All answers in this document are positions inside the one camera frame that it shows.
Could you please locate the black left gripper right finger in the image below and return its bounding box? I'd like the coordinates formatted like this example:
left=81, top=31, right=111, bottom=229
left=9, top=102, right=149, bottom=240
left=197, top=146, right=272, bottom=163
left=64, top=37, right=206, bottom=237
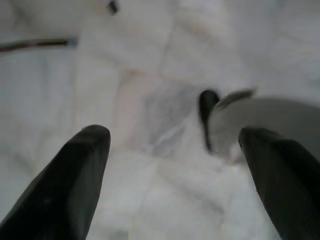
left=238, top=126, right=320, bottom=240

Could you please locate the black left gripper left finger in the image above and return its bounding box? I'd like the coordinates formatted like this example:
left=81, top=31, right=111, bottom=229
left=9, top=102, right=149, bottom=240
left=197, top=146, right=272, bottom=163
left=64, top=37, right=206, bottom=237
left=0, top=124, right=112, bottom=240

